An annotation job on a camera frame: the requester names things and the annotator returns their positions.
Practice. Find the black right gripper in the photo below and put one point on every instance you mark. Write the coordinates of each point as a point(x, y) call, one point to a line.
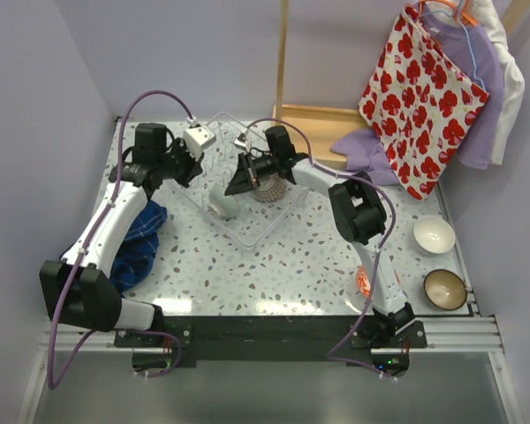
point(242, 180)

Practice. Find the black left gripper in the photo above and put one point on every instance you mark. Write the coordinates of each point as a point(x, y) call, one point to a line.
point(190, 164)

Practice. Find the white wire dish rack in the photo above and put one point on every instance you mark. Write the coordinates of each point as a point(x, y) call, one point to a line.
point(256, 220)

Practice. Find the pale green bowl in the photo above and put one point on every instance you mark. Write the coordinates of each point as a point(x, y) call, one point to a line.
point(220, 205)

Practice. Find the brown lattice pattern bowl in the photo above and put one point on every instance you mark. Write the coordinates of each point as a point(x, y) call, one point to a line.
point(271, 188)

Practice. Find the orange floral pattern bowl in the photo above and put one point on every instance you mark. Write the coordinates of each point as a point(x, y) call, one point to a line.
point(362, 282)

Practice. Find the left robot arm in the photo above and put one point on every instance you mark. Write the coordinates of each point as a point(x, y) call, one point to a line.
point(76, 288)

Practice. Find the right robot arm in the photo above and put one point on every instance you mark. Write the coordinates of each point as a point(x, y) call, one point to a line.
point(358, 212)

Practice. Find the blue plaid cloth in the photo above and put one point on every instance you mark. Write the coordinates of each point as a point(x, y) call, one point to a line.
point(135, 257)

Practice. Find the wooden clothes stand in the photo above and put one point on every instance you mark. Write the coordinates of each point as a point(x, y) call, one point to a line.
point(322, 125)

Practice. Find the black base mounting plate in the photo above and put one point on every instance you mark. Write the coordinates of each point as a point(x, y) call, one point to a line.
point(189, 340)

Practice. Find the red poppy print tote bag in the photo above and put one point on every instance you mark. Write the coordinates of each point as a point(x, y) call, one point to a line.
point(420, 104)

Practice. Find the plain white bowl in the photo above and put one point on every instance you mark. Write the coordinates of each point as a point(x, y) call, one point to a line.
point(434, 235)

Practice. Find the dark brown glazed bowl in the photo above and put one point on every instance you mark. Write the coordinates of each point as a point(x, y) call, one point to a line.
point(445, 289)

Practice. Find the purple t-shirt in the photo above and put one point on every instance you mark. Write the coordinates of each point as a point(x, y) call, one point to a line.
point(364, 151)

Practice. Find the orange clothes hanger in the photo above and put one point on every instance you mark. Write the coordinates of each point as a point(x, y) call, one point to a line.
point(453, 13)

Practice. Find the blue clothes hanger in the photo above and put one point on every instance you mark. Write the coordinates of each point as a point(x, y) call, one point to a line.
point(460, 16)

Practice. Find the white garment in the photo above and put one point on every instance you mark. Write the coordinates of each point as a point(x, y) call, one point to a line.
point(514, 82)

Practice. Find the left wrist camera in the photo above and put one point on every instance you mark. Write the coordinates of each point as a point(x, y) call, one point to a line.
point(198, 139)

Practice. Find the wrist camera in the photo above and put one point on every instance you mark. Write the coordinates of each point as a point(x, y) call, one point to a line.
point(242, 143)
point(198, 139)

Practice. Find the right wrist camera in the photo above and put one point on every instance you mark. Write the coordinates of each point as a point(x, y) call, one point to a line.
point(242, 143)

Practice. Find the aluminium rail frame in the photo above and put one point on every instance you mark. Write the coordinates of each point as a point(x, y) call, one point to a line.
point(285, 369)

